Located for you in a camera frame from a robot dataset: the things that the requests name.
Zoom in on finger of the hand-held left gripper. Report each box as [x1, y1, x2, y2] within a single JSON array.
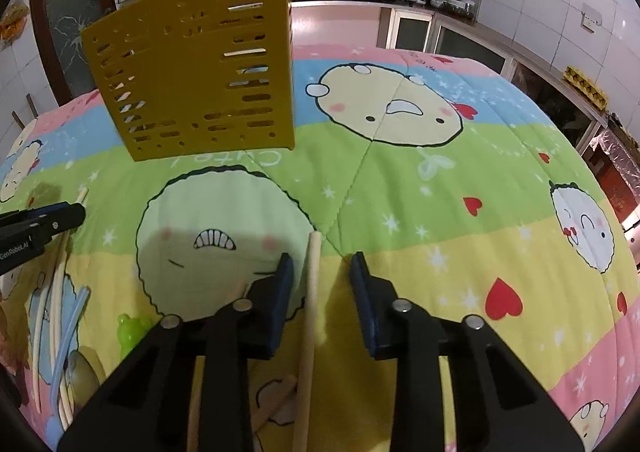
[[0, 201, 87, 244]]

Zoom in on yellow egg carton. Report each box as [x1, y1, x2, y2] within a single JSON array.
[[562, 64, 609, 109]]

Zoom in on cartoon printed blanket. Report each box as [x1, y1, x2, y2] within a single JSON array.
[[0, 45, 640, 452]]

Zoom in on yellow perforated utensil holder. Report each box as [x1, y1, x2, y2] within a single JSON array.
[[80, 0, 297, 163]]

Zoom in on wooden chopstick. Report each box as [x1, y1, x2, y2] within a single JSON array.
[[291, 232, 322, 452]]

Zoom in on red foil sheet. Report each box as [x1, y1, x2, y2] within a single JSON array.
[[589, 128, 640, 235]]

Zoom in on dark wooden spoon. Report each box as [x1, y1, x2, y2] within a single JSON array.
[[64, 351, 104, 401]]

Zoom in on green frog utensil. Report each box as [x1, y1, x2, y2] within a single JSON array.
[[116, 313, 154, 361]]

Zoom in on blue plastic spoon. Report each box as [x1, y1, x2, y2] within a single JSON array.
[[50, 286, 92, 428]]

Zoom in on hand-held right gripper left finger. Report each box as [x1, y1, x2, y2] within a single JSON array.
[[56, 252, 296, 452]]

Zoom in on brown glass door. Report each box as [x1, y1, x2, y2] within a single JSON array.
[[27, 0, 117, 104]]

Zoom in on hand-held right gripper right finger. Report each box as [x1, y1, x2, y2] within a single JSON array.
[[348, 251, 586, 452]]

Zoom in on yellow hanging bag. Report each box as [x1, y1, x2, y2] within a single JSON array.
[[0, 0, 32, 39]]

